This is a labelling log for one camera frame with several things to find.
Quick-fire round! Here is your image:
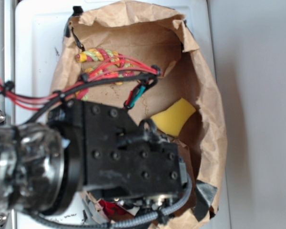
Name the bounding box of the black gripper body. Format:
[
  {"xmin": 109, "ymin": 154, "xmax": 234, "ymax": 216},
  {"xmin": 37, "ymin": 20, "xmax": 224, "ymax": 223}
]
[{"xmin": 85, "ymin": 188, "xmax": 188, "ymax": 224}]

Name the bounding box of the red paper ball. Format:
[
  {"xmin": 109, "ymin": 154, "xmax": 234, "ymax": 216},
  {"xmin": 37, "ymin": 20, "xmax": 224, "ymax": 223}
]
[{"xmin": 98, "ymin": 199, "xmax": 134, "ymax": 217}]

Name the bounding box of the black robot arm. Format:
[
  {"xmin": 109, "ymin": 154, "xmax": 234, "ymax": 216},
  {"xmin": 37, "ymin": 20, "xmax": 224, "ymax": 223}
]
[{"xmin": 0, "ymin": 99, "xmax": 192, "ymax": 218}]

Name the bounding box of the yellow sponge piece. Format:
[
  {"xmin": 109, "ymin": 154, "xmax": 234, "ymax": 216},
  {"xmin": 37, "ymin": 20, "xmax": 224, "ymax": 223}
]
[{"xmin": 151, "ymin": 98, "xmax": 196, "ymax": 137}]

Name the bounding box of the brown paper bag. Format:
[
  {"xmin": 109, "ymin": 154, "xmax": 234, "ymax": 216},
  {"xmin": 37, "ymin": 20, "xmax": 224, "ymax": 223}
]
[{"xmin": 51, "ymin": 0, "xmax": 227, "ymax": 229}]

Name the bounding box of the white plastic tray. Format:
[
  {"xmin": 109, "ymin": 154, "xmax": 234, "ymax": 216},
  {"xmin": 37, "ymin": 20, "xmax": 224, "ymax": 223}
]
[{"xmin": 15, "ymin": 0, "xmax": 230, "ymax": 229}]

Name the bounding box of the grey braided cable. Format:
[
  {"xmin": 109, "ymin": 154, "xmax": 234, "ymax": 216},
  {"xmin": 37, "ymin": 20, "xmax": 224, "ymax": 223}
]
[{"xmin": 35, "ymin": 176, "xmax": 194, "ymax": 229}]

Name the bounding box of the red wire bundle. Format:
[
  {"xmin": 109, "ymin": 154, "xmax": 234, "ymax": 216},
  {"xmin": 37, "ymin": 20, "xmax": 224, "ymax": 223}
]
[{"xmin": 0, "ymin": 55, "xmax": 162, "ymax": 112}]

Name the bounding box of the twisted multicolour rope toy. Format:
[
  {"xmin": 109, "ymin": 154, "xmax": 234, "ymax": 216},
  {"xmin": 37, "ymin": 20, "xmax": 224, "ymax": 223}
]
[{"xmin": 75, "ymin": 48, "xmax": 135, "ymax": 101}]

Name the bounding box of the aluminium frame rail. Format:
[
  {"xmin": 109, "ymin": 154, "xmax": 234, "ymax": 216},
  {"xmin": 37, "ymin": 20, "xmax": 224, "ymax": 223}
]
[{"xmin": 0, "ymin": 0, "xmax": 17, "ymax": 229}]

